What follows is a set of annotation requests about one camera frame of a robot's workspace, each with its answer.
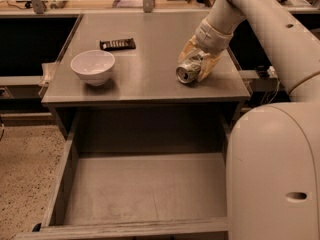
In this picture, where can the clear plastic bag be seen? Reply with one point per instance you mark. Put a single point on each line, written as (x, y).
(48, 70)

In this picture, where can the white power adapter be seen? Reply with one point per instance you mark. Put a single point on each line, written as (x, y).
(272, 72)

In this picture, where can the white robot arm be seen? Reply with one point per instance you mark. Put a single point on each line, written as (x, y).
(273, 154)

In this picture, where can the dark snack bar wrapper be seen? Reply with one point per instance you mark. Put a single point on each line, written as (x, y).
(115, 45)

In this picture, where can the crushed 7up soda can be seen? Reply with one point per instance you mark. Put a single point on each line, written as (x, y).
(188, 71)

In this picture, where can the white ceramic bowl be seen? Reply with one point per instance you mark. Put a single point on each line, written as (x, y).
(93, 67)

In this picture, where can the grey cabinet counter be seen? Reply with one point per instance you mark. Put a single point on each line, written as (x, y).
(146, 74)

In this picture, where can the open grey top drawer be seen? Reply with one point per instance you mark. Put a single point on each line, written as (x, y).
(140, 174)

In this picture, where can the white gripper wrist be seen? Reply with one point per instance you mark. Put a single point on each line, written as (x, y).
(212, 37)

